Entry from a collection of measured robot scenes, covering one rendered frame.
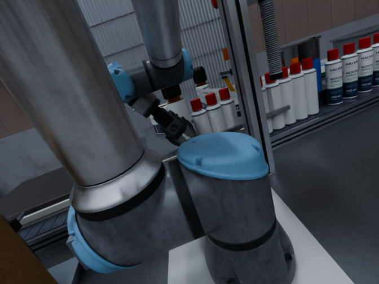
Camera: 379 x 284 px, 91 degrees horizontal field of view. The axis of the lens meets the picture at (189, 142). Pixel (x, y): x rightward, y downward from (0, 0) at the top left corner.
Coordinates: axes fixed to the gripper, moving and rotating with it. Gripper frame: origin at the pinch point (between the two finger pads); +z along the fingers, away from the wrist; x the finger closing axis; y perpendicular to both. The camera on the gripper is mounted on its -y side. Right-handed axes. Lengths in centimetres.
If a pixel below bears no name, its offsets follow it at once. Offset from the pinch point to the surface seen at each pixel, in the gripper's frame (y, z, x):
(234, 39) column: -16.2, -17.3, -23.8
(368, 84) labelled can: -2, 38, -62
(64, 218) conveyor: -0.8, -18.5, 42.9
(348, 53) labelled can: 0, 22, -62
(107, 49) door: 298, -99, -20
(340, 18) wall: 224, 150, -318
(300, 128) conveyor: -5.0, 23.8, -28.4
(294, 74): -0.4, 10.1, -41.2
